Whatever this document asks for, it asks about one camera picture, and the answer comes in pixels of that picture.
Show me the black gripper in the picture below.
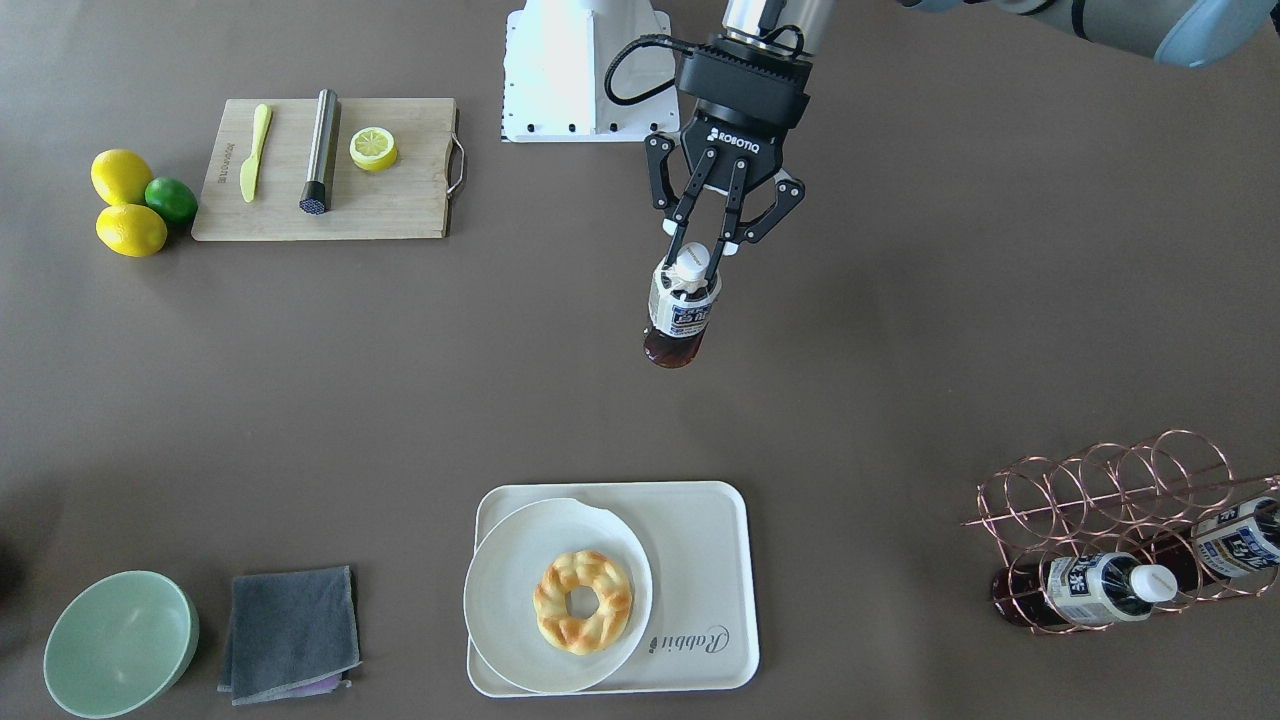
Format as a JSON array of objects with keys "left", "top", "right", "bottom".
[{"left": 644, "top": 35, "right": 812, "bottom": 288}]

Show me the tea bottle rack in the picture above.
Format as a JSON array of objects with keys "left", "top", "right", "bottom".
[
  {"left": 992, "top": 552, "right": 1178, "bottom": 632},
  {"left": 644, "top": 242, "right": 721, "bottom": 369},
  {"left": 1149, "top": 496, "right": 1279, "bottom": 594}
]

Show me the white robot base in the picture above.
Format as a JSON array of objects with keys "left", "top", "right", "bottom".
[{"left": 502, "top": 1, "right": 680, "bottom": 143}]

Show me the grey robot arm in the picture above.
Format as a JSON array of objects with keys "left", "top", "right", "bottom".
[{"left": 618, "top": 1, "right": 1277, "bottom": 293}]

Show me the cream serving tray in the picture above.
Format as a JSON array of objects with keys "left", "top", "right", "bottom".
[{"left": 468, "top": 480, "right": 759, "bottom": 697}]

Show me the tea bottle front rack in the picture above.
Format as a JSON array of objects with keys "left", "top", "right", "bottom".
[{"left": 992, "top": 552, "right": 1178, "bottom": 632}]

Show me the wooden cutting board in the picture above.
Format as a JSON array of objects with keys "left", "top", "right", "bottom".
[{"left": 192, "top": 97, "right": 457, "bottom": 242}]

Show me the half lemon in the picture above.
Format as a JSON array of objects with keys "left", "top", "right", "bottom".
[{"left": 348, "top": 126, "right": 399, "bottom": 173}]

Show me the steel muddler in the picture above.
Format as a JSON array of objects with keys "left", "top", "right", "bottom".
[{"left": 300, "top": 88, "right": 340, "bottom": 215}]

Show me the white round plate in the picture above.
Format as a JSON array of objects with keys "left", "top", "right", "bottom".
[{"left": 463, "top": 498, "right": 654, "bottom": 694}]

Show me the yellow plastic knife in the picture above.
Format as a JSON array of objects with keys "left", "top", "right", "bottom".
[{"left": 239, "top": 102, "right": 273, "bottom": 202}]

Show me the green lime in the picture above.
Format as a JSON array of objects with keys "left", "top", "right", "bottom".
[{"left": 143, "top": 176, "right": 198, "bottom": 225}]

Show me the whole lemon near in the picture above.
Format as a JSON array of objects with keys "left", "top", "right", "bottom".
[{"left": 96, "top": 204, "right": 168, "bottom": 258}]

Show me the whole lemon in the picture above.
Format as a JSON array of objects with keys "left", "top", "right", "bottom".
[
  {"left": 96, "top": 204, "right": 168, "bottom": 258},
  {"left": 90, "top": 149, "right": 154, "bottom": 206}
]

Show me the whole lemon far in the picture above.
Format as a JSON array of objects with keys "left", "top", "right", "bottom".
[{"left": 90, "top": 149, "right": 154, "bottom": 206}]

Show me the grey folded cloth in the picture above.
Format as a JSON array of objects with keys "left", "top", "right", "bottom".
[{"left": 218, "top": 566, "right": 361, "bottom": 705}]

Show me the green bowl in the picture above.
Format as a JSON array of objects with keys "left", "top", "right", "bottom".
[{"left": 44, "top": 570, "right": 200, "bottom": 719}]

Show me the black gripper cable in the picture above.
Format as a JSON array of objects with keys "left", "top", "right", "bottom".
[{"left": 603, "top": 33, "right": 701, "bottom": 108}]

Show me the braided ring bread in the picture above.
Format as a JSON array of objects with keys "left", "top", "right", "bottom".
[{"left": 532, "top": 550, "right": 635, "bottom": 657}]

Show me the copper wire bottle rack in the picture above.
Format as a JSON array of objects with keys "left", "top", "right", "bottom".
[{"left": 977, "top": 429, "right": 1277, "bottom": 634}]

